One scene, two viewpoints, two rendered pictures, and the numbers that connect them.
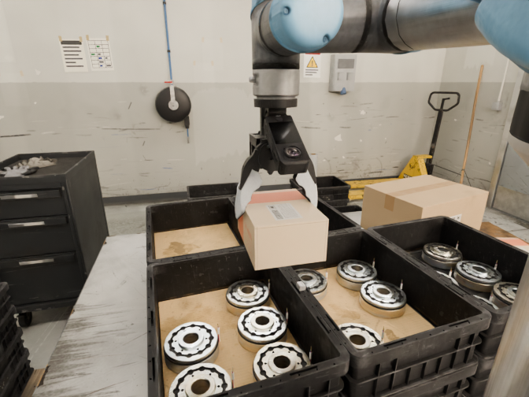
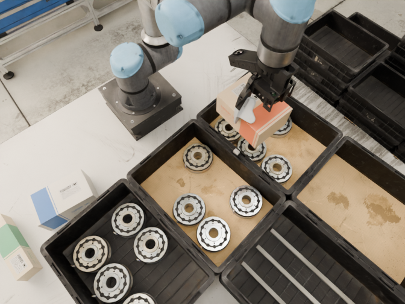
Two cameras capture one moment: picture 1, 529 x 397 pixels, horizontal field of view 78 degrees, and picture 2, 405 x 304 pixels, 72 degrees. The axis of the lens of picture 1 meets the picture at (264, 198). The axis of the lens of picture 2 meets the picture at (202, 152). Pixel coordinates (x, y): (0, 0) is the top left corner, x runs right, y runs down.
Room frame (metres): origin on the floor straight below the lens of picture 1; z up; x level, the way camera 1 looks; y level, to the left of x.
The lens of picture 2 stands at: (0.87, -0.33, 1.73)
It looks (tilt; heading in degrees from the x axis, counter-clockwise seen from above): 64 degrees down; 156
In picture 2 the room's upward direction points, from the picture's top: 2 degrees counter-clockwise
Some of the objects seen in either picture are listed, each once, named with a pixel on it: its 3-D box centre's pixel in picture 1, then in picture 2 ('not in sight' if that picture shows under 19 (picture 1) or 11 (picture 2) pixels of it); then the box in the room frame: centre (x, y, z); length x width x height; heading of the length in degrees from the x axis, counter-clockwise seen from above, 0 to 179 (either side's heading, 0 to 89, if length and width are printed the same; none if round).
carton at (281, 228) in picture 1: (277, 224); (252, 110); (0.53, -0.02, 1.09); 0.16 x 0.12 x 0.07; 14
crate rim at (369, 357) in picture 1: (360, 278); (204, 187); (0.62, -0.21, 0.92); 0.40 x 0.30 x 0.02; 19
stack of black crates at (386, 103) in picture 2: not in sight; (378, 112); (0.47, 1.00, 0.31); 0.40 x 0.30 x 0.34; 14
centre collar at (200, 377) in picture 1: (200, 387); not in sight; (0.39, 0.10, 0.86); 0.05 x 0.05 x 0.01
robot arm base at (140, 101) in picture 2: not in sight; (135, 87); (0.11, -0.27, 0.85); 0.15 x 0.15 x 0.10
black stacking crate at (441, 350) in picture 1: (358, 297); (204, 192); (0.62, -0.21, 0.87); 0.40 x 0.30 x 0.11; 19
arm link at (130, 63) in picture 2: not in sight; (131, 66); (0.12, -0.26, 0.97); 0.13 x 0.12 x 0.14; 103
